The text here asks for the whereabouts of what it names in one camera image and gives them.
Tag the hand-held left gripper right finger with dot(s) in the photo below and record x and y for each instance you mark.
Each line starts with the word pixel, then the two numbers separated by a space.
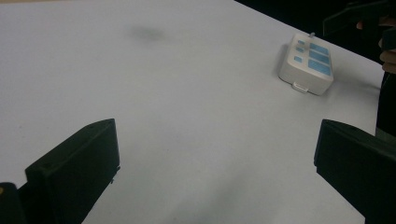
pixel 358 165

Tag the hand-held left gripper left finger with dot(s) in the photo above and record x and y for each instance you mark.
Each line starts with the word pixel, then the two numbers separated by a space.
pixel 74 168

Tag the white box with blue labels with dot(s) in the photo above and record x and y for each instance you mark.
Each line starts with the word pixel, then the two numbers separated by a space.
pixel 306 67

